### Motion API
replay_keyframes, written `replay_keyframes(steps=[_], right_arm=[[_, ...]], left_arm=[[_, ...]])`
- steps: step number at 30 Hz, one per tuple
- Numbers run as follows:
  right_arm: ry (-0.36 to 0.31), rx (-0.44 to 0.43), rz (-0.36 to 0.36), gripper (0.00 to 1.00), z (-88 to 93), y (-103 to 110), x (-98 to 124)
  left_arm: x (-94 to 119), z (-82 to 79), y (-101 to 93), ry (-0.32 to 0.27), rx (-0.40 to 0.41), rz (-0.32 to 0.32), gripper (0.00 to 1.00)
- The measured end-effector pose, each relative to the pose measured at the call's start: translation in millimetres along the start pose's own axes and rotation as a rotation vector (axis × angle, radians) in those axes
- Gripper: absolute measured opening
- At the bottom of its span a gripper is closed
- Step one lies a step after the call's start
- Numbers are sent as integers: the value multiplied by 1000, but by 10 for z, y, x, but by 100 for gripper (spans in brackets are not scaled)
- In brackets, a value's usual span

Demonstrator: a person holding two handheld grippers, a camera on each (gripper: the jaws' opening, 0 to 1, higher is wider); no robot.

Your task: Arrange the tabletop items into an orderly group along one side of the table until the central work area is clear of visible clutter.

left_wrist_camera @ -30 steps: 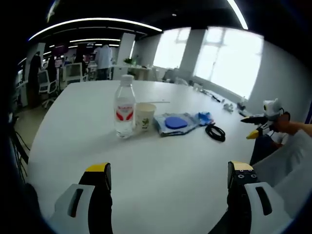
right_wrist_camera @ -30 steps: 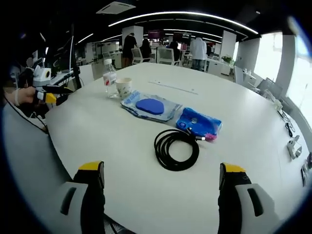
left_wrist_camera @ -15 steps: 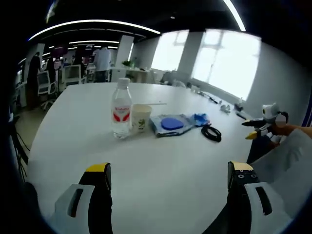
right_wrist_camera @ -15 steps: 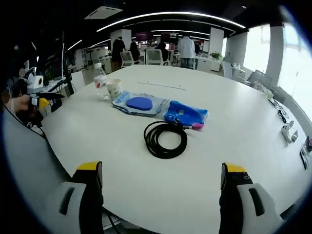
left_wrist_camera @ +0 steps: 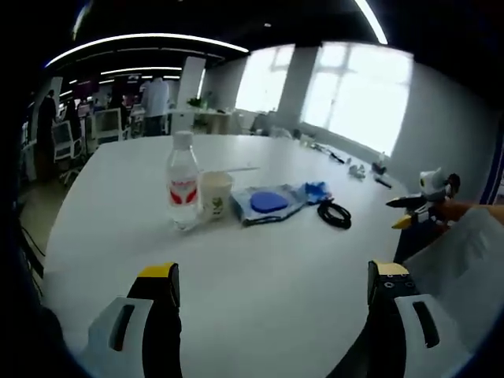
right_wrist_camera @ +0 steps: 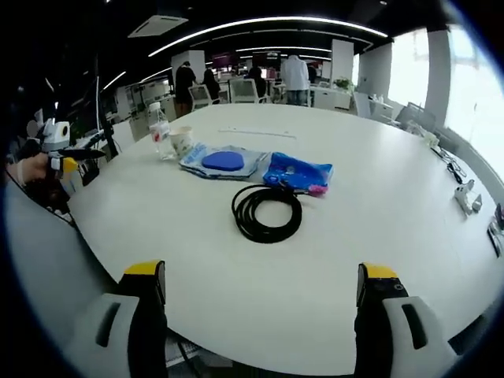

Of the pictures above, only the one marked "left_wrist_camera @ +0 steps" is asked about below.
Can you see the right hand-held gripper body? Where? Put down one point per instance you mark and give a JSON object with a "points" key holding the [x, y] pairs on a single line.
{"points": [[433, 185]]}

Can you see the curved ceiling light strip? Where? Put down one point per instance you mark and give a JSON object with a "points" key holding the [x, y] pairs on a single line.
{"points": [[157, 35]]}

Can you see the green potted plant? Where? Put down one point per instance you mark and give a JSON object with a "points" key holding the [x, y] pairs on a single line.
{"points": [[197, 102]]}

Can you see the blue plastic snack bag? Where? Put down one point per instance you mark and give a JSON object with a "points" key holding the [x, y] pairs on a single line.
{"points": [[252, 214]]}

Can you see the white office chair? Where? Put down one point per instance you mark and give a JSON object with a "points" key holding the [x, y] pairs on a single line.
{"points": [[65, 139], [108, 126]]}

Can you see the clear plastic water bottle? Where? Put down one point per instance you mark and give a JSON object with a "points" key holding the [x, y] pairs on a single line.
{"points": [[182, 189]]}

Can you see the person's white shirt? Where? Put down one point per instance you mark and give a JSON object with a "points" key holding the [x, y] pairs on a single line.
{"points": [[464, 267]]}

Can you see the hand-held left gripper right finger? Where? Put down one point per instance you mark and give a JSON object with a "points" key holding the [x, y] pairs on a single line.
{"points": [[388, 327]]}

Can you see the white low cabinet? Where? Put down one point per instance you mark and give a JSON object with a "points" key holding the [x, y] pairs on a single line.
{"points": [[204, 121]]}

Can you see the small black device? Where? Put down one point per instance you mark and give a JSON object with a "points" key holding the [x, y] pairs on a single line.
{"points": [[384, 181], [334, 157]]}

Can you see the white table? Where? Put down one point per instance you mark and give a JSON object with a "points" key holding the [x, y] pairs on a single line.
{"points": [[256, 283]]}

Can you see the white paper cup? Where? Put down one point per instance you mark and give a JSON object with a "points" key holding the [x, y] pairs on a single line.
{"points": [[216, 197]]}

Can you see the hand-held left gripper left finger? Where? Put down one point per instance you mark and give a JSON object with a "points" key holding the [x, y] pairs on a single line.
{"points": [[161, 323]]}

